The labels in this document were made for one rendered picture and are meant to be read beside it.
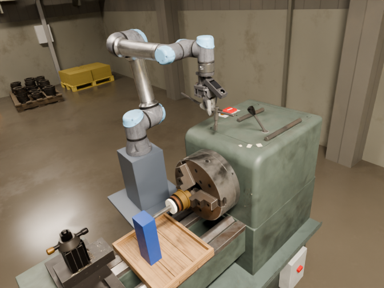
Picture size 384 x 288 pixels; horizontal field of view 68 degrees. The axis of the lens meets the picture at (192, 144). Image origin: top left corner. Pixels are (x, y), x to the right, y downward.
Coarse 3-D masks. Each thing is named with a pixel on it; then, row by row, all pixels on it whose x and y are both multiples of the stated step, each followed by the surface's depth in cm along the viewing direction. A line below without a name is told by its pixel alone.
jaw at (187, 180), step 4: (184, 160) 133; (184, 164) 130; (176, 168) 131; (180, 168) 129; (184, 168) 130; (188, 168) 131; (180, 172) 130; (184, 172) 129; (188, 172) 130; (180, 176) 131; (184, 176) 129; (188, 176) 130; (192, 176) 131; (180, 180) 128; (184, 180) 128; (188, 180) 130; (192, 180) 131; (180, 184) 130; (184, 184) 128; (188, 184) 129; (192, 184) 130; (180, 188) 127; (184, 188) 128; (188, 188) 129
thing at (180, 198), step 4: (176, 192) 127; (180, 192) 126; (184, 192) 125; (188, 192) 128; (172, 196) 125; (176, 196) 125; (180, 196) 124; (184, 196) 124; (188, 196) 127; (172, 200) 123; (176, 200) 123; (180, 200) 124; (184, 200) 124; (188, 200) 125; (176, 204) 122; (180, 204) 123; (184, 204) 124; (188, 204) 125; (180, 208) 123; (184, 208) 125
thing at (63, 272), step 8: (104, 240) 118; (88, 248) 115; (96, 248) 115; (104, 248) 115; (96, 256) 111; (104, 256) 111; (112, 256) 114; (64, 264) 109; (96, 264) 110; (104, 264) 113; (56, 272) 106; (64, 272) 106; (80, 272) 106; (88, 272) 108; (64, 280) 103; (72, 280) 104; (80, 280) 107
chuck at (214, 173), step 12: (192, 156) 131; (204, 156) 129; (192, 168) 129; (204, 168) 122; (216, 168) 124; (204, 180) 125; (216, 180) 121; (228, 180) 124; (216, 192) 122; (228, 192) 124; (228, 204) 126; (204, 216) 137; (216, 216) 129
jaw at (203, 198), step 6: (198, 192) 128; (204, 192) 128; (192, 198) 125; (198, 198) 124; (204, 198) 124; (210, 198) 124; (216, 198) 123; (192, 204) 124; (198, 204) 125; (204, 204) 125; (210, 204) 121; (216, 204) 123; (222, 204) 124
